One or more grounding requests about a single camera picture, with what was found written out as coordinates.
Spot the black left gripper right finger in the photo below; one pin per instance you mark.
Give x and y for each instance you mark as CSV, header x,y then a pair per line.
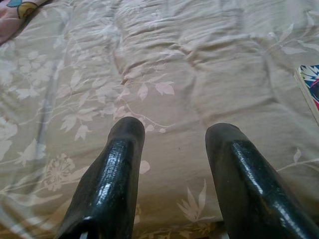
x,y
249,189

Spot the pink cartoon print blanket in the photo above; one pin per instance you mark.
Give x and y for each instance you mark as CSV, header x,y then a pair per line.
x,y
10,27

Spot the beige floral bed sheet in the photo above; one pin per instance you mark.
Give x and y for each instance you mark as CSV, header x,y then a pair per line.
x,y
199,74

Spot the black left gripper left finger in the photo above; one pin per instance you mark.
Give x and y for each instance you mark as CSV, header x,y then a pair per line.
x,y
109,184

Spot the colourful comic book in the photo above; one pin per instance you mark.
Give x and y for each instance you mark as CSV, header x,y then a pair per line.
x,y
311,87

